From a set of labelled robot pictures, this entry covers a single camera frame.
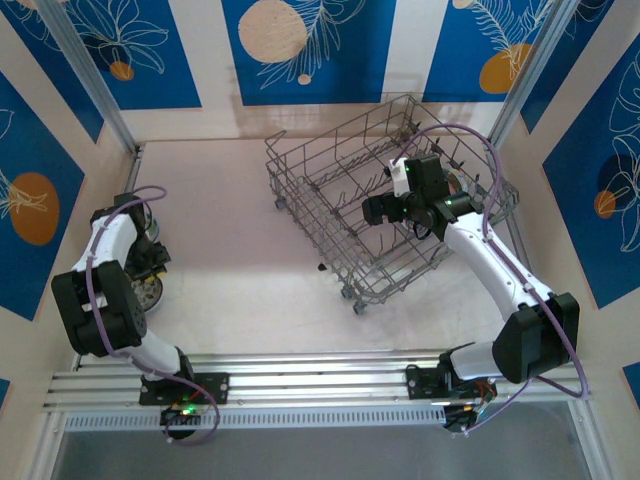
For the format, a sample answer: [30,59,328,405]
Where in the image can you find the green leaf pattern bowl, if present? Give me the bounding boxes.
[142,210,162,242]

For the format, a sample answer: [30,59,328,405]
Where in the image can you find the grey wire dish rack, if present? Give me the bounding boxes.
[263,92,521,316]

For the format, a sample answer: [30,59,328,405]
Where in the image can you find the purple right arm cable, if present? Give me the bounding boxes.
[392,124,590,437]

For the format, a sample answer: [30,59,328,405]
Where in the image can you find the aluminium frame post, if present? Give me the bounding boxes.
[487,0,576,149]
[37,0,144,154]

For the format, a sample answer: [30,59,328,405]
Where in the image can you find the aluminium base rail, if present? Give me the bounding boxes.
[42,352,591,410]

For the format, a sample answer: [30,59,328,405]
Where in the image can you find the white slotted cable duct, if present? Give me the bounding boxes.
[63,407,449,432]

